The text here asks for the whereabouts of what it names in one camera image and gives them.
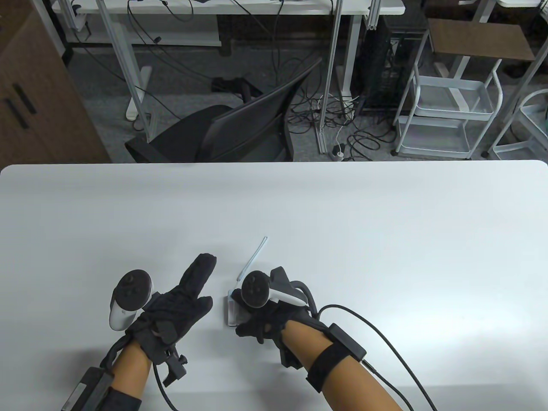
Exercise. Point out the person's right hand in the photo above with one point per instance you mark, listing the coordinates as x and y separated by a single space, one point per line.
274 319

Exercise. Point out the person's left hand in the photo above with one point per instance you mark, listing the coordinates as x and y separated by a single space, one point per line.
175 309

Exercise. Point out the black forearm sensor box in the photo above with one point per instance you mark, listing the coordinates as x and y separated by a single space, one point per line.
346 342

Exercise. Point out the person's right forearm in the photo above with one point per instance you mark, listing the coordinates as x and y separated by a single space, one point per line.
351 385

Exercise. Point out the person's left forearm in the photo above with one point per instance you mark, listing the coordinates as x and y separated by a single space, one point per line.
130 369

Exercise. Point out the grey forearm sensor box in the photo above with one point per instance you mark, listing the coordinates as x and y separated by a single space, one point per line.
85 390

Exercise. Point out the white and black controller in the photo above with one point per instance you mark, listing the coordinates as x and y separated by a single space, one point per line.
129 287
254 289

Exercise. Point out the black arm sleeve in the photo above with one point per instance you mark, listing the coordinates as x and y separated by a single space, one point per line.
123 402

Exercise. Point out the black office chair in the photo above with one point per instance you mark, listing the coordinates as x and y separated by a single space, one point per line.
239 132

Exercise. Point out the brown wooden cabinet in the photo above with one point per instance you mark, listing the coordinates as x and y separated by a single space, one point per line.
43 111

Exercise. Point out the black computer tower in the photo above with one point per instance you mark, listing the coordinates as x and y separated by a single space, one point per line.
385 64

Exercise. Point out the white metal utility cart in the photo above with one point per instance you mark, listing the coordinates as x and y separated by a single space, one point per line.
454 94
531 111

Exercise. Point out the white background desk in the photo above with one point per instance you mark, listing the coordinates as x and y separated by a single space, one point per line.
257 6

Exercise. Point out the brown top side table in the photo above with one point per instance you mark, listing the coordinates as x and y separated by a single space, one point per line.
479 38

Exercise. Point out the aluminium frame post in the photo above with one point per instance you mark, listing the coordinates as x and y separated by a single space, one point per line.
372 15
123 64
330 64

